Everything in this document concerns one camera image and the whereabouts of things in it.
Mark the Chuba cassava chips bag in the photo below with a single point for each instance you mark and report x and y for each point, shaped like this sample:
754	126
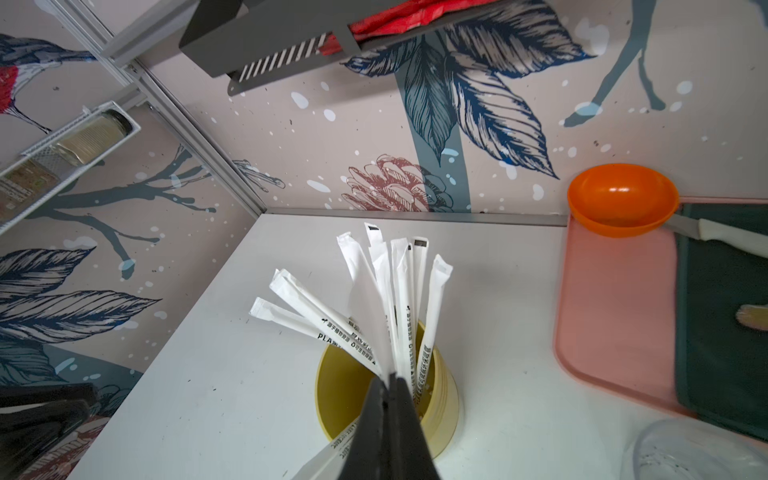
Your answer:
409	16

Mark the yellow straw cup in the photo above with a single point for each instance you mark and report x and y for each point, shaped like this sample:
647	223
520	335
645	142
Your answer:
342	384

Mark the clear plastic cup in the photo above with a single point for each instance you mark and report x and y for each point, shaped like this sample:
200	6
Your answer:
689	449

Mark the orange bowl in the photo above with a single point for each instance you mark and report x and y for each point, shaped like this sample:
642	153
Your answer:
622	200

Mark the wooden spoon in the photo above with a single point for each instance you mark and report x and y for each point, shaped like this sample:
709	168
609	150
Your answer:
753	316

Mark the green mat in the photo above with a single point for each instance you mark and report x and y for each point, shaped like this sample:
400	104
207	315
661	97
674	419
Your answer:
720	365

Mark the white wire spice rack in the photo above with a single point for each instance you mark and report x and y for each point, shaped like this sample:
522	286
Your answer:
46	168

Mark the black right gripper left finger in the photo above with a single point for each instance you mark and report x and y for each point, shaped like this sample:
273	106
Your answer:
369	455

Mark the pink tray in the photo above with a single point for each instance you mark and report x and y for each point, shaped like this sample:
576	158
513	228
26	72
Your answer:
615	328

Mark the bundle wrapped straws in cup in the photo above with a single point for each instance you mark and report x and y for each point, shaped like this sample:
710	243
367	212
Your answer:
389	327

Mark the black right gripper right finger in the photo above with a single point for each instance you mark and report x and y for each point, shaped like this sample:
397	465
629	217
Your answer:
409	454

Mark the white handle knife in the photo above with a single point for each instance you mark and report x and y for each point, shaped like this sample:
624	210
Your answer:
707	230

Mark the black wall basket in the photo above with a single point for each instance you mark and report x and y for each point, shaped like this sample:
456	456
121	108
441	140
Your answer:
256	43

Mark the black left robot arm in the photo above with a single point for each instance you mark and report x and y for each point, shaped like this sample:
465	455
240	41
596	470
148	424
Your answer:
36	418

